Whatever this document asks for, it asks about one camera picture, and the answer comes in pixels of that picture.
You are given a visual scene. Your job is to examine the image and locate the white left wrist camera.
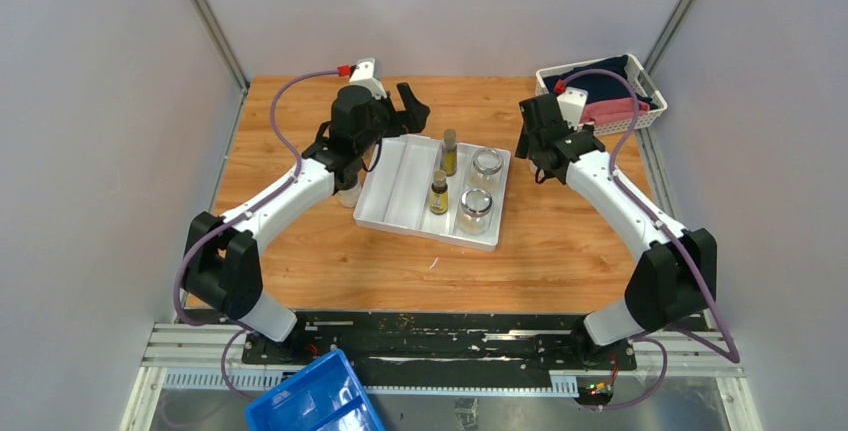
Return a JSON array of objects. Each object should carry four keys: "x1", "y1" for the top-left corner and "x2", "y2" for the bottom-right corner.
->
[{"x1": 337, "y1": 57, "x2": 388, "y2": 100}]

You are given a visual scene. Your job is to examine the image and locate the pink cloth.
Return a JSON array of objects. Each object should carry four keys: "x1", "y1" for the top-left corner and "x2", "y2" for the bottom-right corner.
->
[{"x1": 580, "y1": 98, "x2": 633, "y2": 126}]

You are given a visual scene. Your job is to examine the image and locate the white divided organizer tray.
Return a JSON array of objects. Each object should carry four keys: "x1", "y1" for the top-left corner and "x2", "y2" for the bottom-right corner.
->
[{"x1": 353, "y1": 135, "x2": 512, "y2": 251}]

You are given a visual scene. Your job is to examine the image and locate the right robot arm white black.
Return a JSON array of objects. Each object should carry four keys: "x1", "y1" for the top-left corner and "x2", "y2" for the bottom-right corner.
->
[{"x1": 516, "y1": 94, "x2": 717, "y2": 369}]

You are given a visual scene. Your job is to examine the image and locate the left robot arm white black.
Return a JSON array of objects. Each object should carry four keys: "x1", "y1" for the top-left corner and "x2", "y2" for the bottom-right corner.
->
[{"x1": 173, "y1": 82, "x2": 430, "y2": 364}]

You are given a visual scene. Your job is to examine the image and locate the yellow label sauce bottle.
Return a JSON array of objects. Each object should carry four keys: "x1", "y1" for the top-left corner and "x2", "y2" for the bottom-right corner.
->
[
  {"x1": 429, "y1": 169, "x2": 449, "y2": 215},
  {"x1": 440, "y1": 129, "x2": 458, "y2": 176}
]

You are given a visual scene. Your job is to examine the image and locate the glass jar front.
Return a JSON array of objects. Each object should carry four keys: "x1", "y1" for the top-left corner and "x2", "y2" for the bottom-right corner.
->
[{"x1": 457, "y1": 188, "x2": 494, "y2": 236}]

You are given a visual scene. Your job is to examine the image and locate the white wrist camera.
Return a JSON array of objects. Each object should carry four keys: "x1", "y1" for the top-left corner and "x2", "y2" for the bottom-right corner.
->
[
  {"x1": 554, "y1": 80, "x2": 588, "y2": 129},
  {"x1": 337, "y1": 57, "x2": 388, "y2": 100}
]

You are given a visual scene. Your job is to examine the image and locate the white plastic basket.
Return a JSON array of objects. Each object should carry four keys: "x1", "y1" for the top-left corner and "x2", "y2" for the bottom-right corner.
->
[{"x1": 571, "y1": 69, "x2": 667, "y2": 135}]

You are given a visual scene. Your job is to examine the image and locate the glass jar with grains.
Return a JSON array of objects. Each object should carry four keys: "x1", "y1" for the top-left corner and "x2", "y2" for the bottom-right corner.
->
[{"x1": 467, "y1": 148, "x2": 504, "y2": 194}]

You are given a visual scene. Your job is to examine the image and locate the blue plastic bin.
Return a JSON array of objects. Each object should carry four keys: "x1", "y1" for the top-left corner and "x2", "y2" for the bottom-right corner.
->
[{"x1": 245, "y1": 349, "x2": 386, "y2": 431}]

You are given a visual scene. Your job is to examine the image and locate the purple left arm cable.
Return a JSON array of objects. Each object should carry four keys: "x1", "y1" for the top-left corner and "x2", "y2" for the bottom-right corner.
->
[{"x1": 172, "y1": 68, "x2": 346, "y2": 404}]

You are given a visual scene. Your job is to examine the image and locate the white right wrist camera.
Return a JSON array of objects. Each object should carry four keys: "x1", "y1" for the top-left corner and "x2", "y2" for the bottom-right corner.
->
[{"x1": 554, "y1": 80, "x2": 588, "y2": 129}]

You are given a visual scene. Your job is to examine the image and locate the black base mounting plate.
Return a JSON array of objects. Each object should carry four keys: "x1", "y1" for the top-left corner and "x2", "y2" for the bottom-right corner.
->
[{"x1": 241, "y1": 310, "x2": 637, "y2": 390}]

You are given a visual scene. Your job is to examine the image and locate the navy blue cloth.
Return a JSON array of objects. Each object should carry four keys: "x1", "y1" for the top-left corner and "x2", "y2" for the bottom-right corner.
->
[{"x1": 535, "y1": 54, "x2": 667, "y2": 111}]

